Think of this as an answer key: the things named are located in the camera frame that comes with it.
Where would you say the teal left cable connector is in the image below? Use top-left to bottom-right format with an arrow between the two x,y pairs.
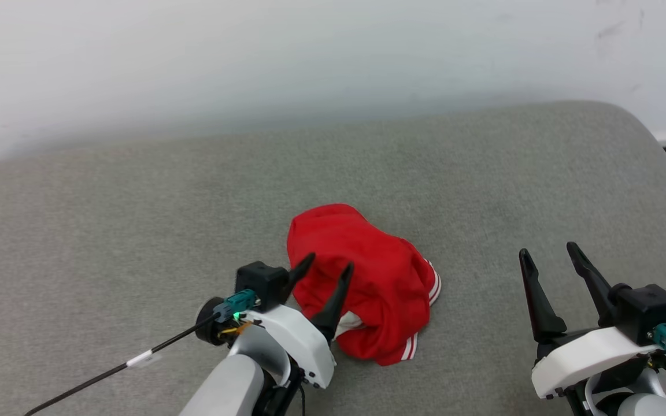
213,289 -> 260,323

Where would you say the red basketball jersey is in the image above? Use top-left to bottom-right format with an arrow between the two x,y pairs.
286,203 -> 442,367

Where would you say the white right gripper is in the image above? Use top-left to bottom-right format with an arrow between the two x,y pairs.
518,241 -> 663,400

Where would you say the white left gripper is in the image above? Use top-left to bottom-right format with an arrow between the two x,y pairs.
245,252 -> 356,389

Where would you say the grey fabric sofa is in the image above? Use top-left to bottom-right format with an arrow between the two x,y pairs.
0,101 -> 666,416

